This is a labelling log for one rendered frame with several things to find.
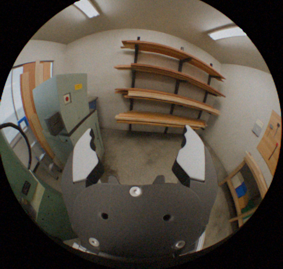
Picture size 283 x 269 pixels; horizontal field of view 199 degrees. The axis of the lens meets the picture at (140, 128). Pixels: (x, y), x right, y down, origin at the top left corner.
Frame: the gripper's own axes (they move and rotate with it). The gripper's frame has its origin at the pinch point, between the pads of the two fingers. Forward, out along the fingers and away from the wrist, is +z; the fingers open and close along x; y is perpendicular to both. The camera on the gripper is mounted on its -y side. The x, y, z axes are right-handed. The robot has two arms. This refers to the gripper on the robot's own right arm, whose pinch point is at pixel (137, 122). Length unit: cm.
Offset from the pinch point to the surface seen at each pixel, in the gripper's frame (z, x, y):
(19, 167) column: -21, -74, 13
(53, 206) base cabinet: -31, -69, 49
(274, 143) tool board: -47, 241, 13
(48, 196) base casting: -23, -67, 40
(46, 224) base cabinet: -52, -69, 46
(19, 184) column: -32, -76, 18
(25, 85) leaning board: 45, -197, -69
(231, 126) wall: 87, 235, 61
